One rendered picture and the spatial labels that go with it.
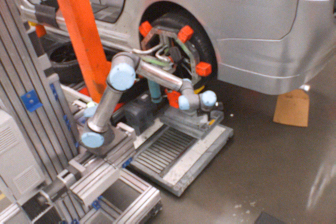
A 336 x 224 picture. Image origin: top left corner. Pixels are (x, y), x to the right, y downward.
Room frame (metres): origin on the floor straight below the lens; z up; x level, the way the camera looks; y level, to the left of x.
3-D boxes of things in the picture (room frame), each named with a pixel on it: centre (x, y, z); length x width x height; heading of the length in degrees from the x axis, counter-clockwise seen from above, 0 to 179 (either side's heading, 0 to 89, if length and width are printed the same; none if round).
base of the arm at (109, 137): (1.50, 0.43, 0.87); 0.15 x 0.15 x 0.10
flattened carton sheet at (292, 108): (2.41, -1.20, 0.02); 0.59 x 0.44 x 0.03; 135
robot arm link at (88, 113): (1.49, 0.43, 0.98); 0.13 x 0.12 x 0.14; 179
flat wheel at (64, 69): (3.47, 1.04, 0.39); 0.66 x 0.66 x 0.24
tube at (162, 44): (2.25, 0.09, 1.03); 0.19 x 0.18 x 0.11; 135
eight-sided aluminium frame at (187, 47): (2.26, -0.07, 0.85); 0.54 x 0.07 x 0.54; 45
